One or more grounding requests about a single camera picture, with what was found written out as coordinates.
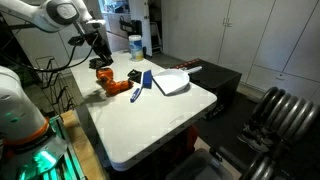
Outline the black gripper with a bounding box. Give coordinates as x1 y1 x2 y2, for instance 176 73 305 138
84 30 115 67

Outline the orange cordless drill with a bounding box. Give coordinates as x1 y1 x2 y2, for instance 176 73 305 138
95 67 134 97

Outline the white wipes canister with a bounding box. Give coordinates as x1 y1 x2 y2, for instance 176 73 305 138
128 34 145 62

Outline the white door panel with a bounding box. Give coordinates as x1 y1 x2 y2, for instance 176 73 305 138
128 0 154 58

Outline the step ladder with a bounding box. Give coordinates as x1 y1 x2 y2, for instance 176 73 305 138
149 21 164 54

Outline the white dustpan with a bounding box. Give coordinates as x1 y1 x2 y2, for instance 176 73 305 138
152 65 203 96

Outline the wooden board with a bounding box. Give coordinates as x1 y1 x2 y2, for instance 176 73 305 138
60 109 106 180

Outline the black box with red stripes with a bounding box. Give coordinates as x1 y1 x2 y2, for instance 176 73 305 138
171 58 243 122

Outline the red object under table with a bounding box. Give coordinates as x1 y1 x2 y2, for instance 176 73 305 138
181 125 198 161

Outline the clear plastic bin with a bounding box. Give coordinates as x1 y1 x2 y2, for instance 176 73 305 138
165 148 234 180

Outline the grey sneaker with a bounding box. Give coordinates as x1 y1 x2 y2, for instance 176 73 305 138
237 132 270 154
244 122 269 141

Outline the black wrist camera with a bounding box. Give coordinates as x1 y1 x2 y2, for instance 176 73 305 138
68 34 86 47

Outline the black wall mounted device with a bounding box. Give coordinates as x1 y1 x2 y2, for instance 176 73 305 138
119 15 144 38

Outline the black wire rack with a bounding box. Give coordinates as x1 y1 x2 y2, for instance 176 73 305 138
34 55 77 116

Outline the grey robot mount plate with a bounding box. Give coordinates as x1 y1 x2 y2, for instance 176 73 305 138
0 134 69 180

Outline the aluminium frame with green light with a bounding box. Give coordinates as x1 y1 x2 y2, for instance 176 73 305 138
16 114 86 180

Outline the white wall cabinet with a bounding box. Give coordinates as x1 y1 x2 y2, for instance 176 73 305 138
161 0 320 103

